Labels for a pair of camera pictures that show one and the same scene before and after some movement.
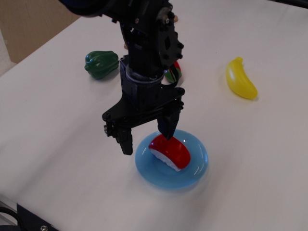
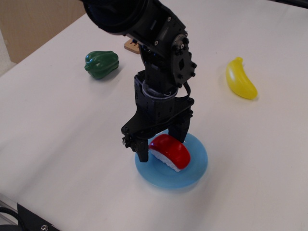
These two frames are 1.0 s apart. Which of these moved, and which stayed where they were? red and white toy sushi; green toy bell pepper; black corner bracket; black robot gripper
Moved: black robot gripper
Stayed: black corner bracket; red and white toy sushi; green toy bell pepper
